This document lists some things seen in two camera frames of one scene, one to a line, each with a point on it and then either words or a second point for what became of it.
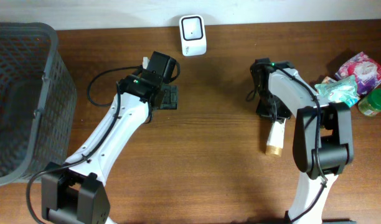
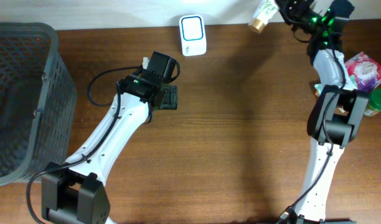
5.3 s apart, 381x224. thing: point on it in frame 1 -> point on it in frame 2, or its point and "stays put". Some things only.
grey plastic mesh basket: [33, 103] stays put
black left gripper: [171, 98] stays put
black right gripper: [283, 112] -> [299, 8]
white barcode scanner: [193, 35] stays put
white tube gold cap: [276, 139] -> [263, 11]
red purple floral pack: [369, 74] stays put
